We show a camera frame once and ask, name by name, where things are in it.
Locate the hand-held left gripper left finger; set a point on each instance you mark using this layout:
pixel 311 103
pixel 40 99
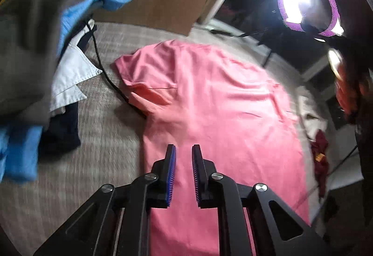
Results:
pixel 172 174

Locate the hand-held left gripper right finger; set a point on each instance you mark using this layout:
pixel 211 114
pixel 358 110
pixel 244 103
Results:
pixel 195 177

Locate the pink t-shirt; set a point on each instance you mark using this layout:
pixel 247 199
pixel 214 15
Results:
pixel 218 98

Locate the person's right hand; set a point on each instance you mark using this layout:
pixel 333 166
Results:
pixel 348 95

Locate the plaid mat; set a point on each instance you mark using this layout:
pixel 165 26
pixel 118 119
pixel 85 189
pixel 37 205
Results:
pixel 110 139

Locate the cream cloth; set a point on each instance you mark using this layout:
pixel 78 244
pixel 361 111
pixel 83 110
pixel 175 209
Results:
pixel 306 110

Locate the dark red garment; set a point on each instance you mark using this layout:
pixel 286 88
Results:
pixel 320 142

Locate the dark navy garment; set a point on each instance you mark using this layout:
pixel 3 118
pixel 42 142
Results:
pixel 64 130

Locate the white shirt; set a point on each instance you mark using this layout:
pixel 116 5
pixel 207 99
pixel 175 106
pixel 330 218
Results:
pixel 72 69

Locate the grey garment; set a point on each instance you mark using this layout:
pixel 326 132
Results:
pixel 29 55

